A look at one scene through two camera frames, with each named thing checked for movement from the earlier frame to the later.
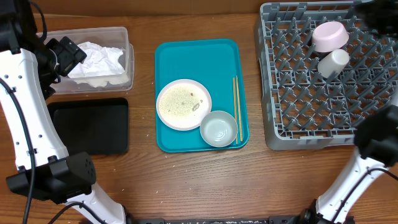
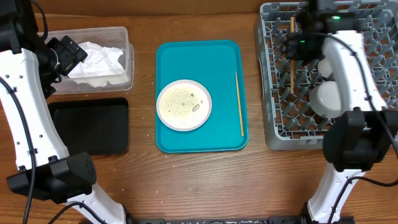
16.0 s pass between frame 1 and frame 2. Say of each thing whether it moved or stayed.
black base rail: stayed
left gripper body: stayed
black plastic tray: stayed
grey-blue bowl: moved
